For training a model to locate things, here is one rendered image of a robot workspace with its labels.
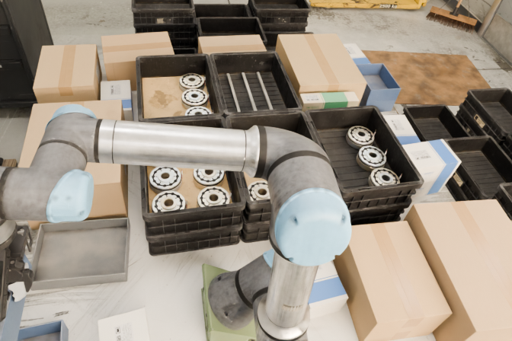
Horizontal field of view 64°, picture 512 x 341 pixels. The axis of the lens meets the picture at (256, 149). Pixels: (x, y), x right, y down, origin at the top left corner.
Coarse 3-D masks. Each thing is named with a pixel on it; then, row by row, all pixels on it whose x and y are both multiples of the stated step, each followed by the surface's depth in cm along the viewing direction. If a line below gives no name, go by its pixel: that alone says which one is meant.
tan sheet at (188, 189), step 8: (152, 168) 139; (184, 168) 141; (192, 168) 141; (184, 176) 138; (192, 176) 139; (224, 176) 140; (184, 184) 136; (192, 184) 136; (224, 184) 138; (152, 192) 132; (184, 192) 134; (192, 192) 134; (152, 200) 130; (192, 200) 132
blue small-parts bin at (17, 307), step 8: (24, 256) 83; (8, 304) 74; (16, 304) 77; (8, 312) 73; (16, 312) 77; (8, 320) 73; (16, 320) 76; (0, 328) 77; (8, 328) 73; (16, 328) 76; (0, 336) 70; (8, 336) 73; (16, 336) 76
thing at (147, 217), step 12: (156, 120) 141; (168, 120) 142; (180, 120) 143; (192, 120) 143; (204, 120) 144; (144, 168) 126; (144, 180) 123; (240, 180) 126; (144, 192) 121; (240, 192) 123; (144, 204) 117; (228, 204) 120; (240, 204) 120; (144, 216) 114; (156, 216) 114; (168, 216) 116; (180, 216) 117; (192, 216) 118
